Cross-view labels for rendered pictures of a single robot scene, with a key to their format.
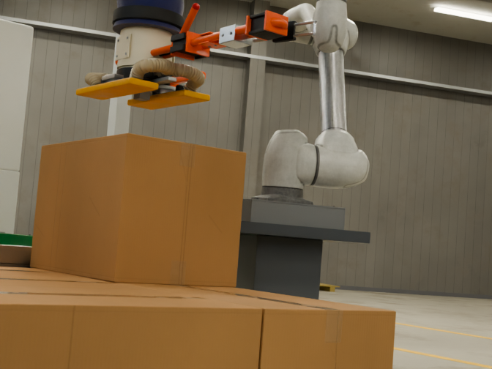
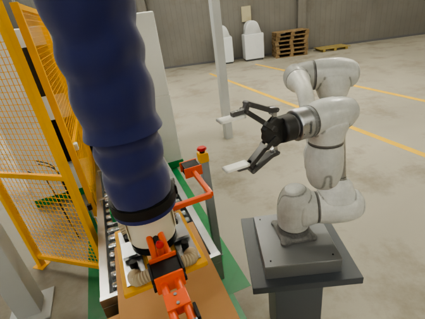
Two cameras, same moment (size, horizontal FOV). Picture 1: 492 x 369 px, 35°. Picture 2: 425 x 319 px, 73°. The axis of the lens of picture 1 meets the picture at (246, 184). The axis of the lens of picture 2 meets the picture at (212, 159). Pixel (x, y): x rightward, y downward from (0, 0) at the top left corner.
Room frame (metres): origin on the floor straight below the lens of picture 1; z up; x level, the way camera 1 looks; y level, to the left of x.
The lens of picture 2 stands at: (1.77, -0.17, 1.88)
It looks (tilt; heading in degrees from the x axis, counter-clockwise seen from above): 27 degrees down; 20
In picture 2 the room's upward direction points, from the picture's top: 8 degrees counter-clockwise
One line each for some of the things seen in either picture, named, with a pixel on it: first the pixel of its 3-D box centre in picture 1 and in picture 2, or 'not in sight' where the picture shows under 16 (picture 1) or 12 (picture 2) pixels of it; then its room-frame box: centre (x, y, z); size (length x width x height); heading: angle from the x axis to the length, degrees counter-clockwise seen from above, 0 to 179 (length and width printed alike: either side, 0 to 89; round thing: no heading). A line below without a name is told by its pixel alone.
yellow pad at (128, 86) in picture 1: (116, 84); (131, 253); (2.41, 0.42, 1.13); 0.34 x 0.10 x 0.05; 39
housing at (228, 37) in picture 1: (236, 36); not in sight; (2.11, 0.06, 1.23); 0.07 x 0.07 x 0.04; 39
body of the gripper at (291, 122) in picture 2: not in sight; (277, 130); (2.50, -0.11, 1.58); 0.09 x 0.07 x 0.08; 129
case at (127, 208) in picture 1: (133, 212); (176, 310); (2.47, 0.34, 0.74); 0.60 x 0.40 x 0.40; 36
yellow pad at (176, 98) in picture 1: (167, 95); (179, 235); (2.53, 0.28, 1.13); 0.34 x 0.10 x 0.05; 39
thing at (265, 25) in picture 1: (266, 25); not in sight; (2.00, -0.02, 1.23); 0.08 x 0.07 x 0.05; 39
